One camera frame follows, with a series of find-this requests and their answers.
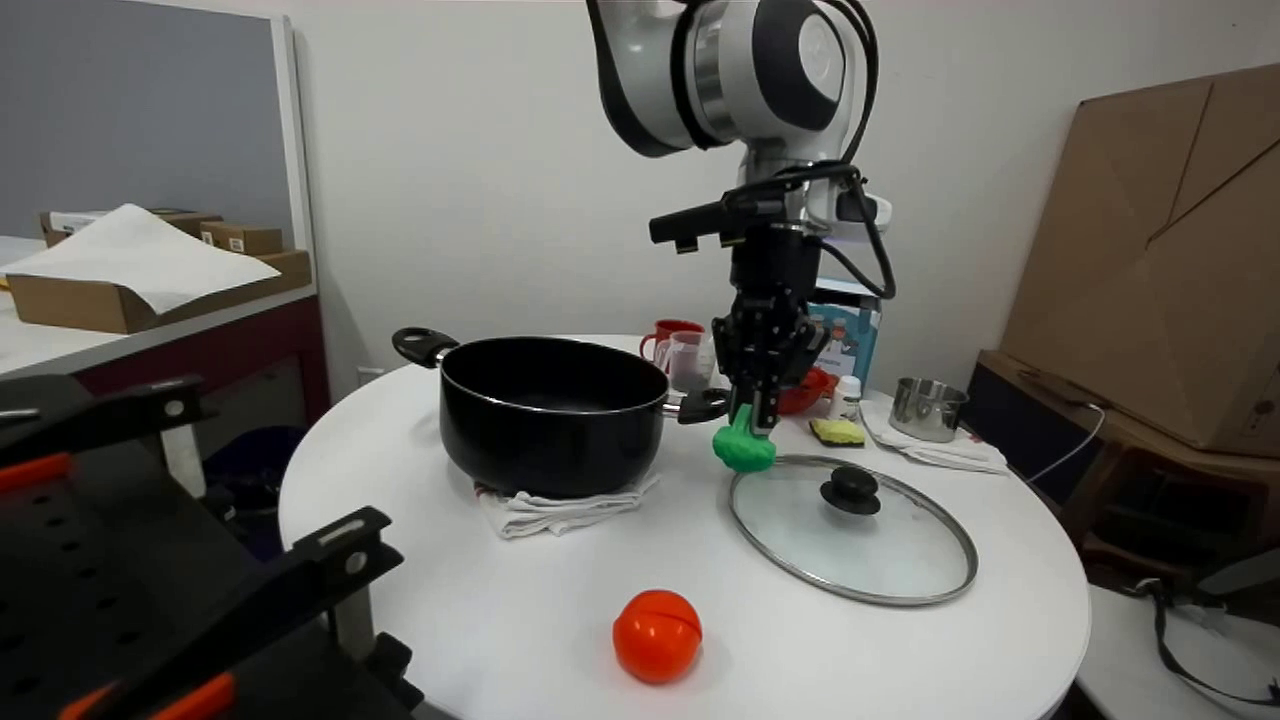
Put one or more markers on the red brown desk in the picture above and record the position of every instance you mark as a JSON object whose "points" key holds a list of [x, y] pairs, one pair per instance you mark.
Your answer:
{"points": [[200, 348]]}

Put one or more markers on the plain white cloth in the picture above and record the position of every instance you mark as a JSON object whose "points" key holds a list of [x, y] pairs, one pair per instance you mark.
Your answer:
{"points": [[954, 458]]}

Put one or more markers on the glass pot lid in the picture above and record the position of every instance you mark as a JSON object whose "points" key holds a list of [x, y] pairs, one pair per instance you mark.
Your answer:
{"points": [[883, 546]]}

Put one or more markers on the orange toy tomato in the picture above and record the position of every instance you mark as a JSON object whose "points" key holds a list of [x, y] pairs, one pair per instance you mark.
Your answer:
{"points": [[658, 640]]}

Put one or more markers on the dark blue bin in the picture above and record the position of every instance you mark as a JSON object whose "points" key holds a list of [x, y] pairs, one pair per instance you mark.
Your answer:
{"points": [[247, 474]]}

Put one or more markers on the small cardboard box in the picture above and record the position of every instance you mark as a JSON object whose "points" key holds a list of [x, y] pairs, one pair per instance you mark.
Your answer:
{"points": [[247, 238]]}

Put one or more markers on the large cardboard box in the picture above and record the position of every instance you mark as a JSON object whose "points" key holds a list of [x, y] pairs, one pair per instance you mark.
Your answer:
{"points": [[1162, 283]]}

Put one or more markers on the black stand with orange clamps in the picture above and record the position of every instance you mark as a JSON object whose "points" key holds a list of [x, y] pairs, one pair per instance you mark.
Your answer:
{"points": [[120, 586]]}

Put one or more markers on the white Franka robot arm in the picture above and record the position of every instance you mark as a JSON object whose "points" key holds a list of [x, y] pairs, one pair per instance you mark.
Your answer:
{"points": [[721, 65]]}

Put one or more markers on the small clear bottle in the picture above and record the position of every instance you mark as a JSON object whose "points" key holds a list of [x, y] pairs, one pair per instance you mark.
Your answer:
{"points": [[851, 397]]}

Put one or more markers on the clear measuring cup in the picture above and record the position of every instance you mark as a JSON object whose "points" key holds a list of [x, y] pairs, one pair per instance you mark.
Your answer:
{"points": [[692, 360]]}

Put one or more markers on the red plastic bowl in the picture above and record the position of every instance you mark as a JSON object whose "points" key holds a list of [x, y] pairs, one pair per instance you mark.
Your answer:
{"points": [[812, 394]]}

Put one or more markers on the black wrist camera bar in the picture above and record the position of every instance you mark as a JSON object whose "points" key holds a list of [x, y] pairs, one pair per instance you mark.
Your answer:
{"points": [[721, 219]]}

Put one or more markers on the blue printed carton box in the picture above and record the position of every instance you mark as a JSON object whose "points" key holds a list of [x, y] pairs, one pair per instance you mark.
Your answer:
{"points": [[855, 343]]}

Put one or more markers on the flat cardboard tray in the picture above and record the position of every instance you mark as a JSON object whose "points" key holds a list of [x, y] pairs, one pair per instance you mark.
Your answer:
{"points": [[95, 307]]}

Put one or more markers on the black cooking pot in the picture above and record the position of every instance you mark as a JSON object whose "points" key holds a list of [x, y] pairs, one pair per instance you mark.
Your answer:
{"points": [[535, 446]]}

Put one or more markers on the dark wooden crate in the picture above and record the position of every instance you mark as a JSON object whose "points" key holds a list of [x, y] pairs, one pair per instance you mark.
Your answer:
{"points": [[1180, 513]]}

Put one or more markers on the yellow green sponge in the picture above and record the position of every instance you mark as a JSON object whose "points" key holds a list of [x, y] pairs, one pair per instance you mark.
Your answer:
{"points": [[839, 432]]}

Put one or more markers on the green toy vegetable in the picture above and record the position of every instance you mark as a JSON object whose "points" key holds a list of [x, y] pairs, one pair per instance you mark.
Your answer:
{"points": [[743, 446]]}

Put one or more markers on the grey partition panel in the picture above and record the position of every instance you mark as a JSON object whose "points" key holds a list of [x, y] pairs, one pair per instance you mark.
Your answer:
{"points": [[134, 106]]}

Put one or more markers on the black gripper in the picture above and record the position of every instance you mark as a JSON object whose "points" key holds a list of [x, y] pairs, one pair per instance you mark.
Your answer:
{"points": [[768, 315]]}

